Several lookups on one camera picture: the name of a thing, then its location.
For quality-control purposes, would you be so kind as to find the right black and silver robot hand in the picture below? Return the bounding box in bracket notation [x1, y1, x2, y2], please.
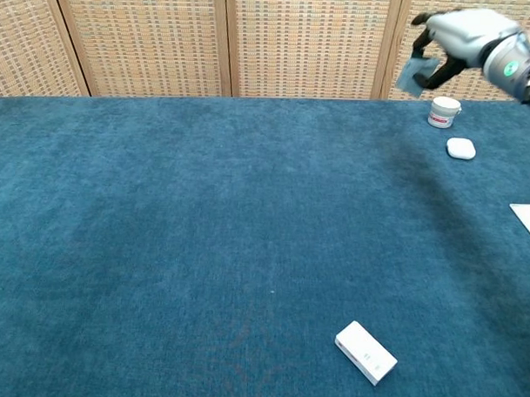
[408, 5, 523, 93]

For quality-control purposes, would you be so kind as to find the dark green object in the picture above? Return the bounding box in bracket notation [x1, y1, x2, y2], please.
[395, 55, 441, 100]

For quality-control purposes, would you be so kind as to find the white round jar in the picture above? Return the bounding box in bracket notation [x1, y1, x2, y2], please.
[426, 95, 464, 130]

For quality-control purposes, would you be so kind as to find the white earbuds case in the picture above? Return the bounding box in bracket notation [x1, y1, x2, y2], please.
[445, 137, 478, 162]

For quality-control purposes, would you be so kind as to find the woven bamboo folding screen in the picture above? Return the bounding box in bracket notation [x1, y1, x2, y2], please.
[0, 0, 530, 118]

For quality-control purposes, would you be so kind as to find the blue felt table cover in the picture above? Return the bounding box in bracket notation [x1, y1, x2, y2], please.
[0, 82, 530, 397]

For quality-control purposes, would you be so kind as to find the small white rectangular box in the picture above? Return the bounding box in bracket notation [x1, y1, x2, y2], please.
[332, 320, 400, 388]

